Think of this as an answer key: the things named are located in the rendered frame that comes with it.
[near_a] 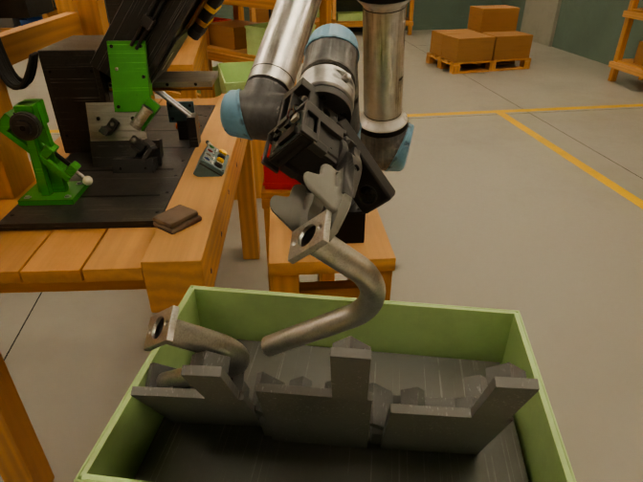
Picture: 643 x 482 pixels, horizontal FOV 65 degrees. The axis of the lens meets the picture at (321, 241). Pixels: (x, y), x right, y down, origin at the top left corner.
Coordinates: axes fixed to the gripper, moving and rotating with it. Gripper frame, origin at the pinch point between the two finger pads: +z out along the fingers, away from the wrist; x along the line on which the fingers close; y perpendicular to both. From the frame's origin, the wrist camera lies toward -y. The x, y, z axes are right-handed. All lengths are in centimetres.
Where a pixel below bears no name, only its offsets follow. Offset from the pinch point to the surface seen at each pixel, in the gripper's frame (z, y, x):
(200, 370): 10.7, 1.6, -16.5
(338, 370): 8.6, -10.6, -7.4
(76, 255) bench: -34, 7, -84
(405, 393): 3.0, -30.9, -14.5
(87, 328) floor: -68, -29, -200
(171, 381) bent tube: 4.8, -4.6, -37.3
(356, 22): -866, -293, -338
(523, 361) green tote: -5.9, -48.2, -3.9
